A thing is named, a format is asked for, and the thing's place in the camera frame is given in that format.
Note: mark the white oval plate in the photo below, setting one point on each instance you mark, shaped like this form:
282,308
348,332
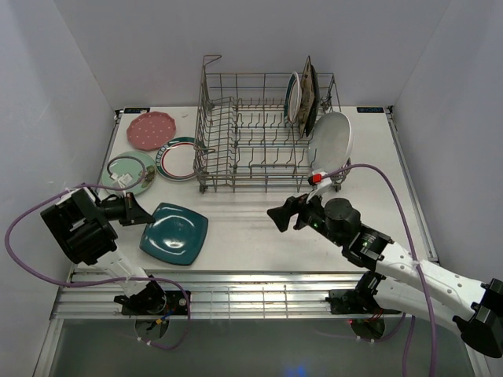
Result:
332,142

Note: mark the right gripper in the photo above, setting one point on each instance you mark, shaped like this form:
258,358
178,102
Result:
280,215

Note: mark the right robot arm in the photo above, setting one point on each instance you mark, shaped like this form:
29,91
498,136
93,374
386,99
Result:
394,280

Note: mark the striped rim plate rear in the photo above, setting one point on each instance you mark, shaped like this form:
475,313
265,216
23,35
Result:
174,160

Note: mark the striped rim plate front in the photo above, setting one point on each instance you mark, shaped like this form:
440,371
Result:
293,99

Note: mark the left corner logo sticker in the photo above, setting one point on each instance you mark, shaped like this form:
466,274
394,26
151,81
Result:
136,110

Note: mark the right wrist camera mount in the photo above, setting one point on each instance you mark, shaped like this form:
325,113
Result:
320,182

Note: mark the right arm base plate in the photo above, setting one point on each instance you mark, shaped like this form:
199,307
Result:
351,302

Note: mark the teal square plate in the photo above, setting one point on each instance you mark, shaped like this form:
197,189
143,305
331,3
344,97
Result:
176,237

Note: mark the beige floral square plate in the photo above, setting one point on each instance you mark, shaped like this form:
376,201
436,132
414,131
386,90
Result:
307,96

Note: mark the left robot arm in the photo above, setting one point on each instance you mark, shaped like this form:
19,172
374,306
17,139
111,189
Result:
81,224

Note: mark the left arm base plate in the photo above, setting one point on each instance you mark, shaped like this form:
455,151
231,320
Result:
175,305

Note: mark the striped rim plate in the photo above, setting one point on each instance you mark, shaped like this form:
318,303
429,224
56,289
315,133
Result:
293,99
174,160

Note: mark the grey wire dish rack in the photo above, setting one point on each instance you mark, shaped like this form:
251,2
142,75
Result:
244,140

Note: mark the right corner logo sticker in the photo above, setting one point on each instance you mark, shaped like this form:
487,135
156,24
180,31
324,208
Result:
368,110

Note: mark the mint green plate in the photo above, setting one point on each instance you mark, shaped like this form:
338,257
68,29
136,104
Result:
126,171

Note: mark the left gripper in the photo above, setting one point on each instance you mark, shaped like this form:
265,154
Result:
134,214

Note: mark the pink dotted plate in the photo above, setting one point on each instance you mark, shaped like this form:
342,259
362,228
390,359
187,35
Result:
150,131

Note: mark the corner logo sticker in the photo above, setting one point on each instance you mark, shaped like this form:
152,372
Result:
136,110
368,110

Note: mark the black floral square plate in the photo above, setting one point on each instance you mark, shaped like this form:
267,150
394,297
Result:
313,109

